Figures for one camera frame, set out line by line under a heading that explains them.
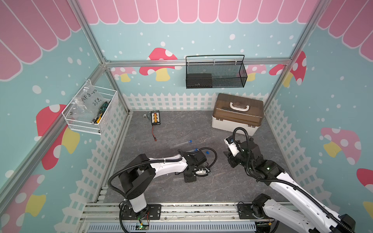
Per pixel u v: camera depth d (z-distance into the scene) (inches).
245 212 29.1
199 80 36.5
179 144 39.8
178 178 33.5
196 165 28.6
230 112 36.2
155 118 44.5
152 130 43.0
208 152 28.0
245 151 21.5
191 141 40.3
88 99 27.9
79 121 23.9
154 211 29.3
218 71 36.7
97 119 28.3
